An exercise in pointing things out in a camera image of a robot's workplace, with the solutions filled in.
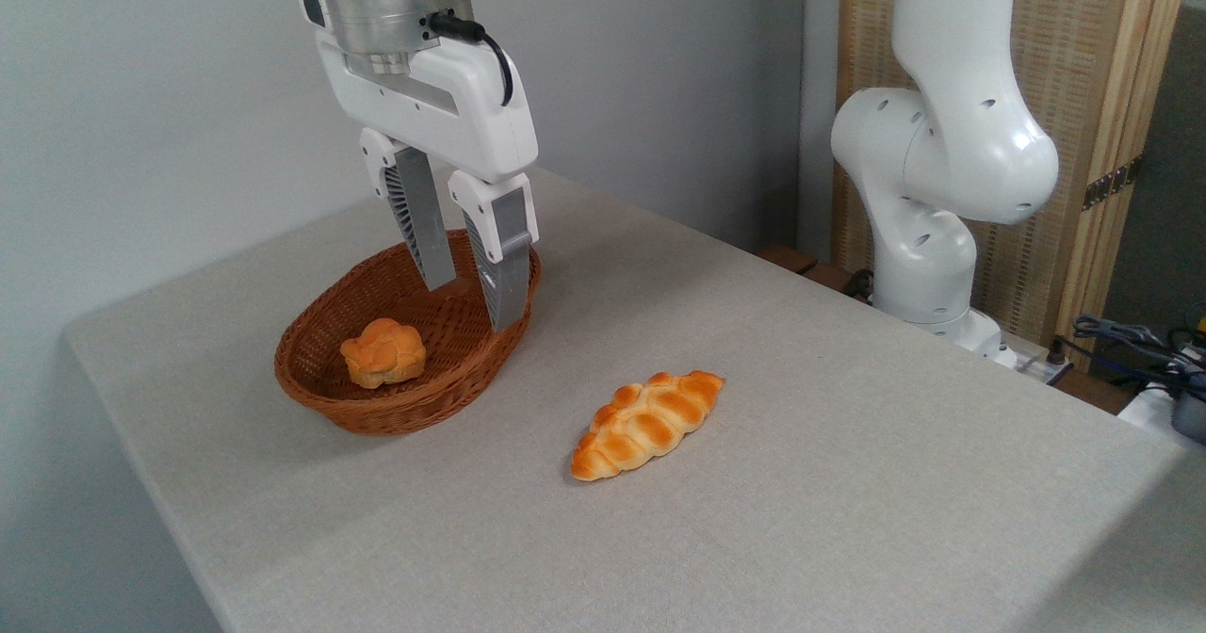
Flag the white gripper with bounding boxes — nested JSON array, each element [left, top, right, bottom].
[[300, 0, 541, 333]]

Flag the braided golden bread loaf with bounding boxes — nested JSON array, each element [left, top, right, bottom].
[[570, 370, 725, 482]]

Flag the brown wicker basket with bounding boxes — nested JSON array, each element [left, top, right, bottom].
[[274, 228, 543, 437]]

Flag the round orange bread bun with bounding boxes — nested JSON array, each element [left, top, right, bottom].
[[340, 317, 428, 390]]

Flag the brown wooden block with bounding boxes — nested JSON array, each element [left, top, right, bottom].
[[801, 264, 856, 295]]

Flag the white power strip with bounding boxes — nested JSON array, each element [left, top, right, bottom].
[[999, 349, 1077, 385]]

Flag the wooden woven folding screen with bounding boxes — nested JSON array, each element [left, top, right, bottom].
[[834, 0, 1194, 371]]

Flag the dark metal screen hinge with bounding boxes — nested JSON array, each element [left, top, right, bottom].
[[1082, 155, 1144, 212]]

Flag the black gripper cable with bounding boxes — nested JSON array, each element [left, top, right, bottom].
[[429, 12, 515, 107]]

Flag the blue grey cable bundle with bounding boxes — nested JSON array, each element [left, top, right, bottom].
[[1072, 315, 1206, 400]]

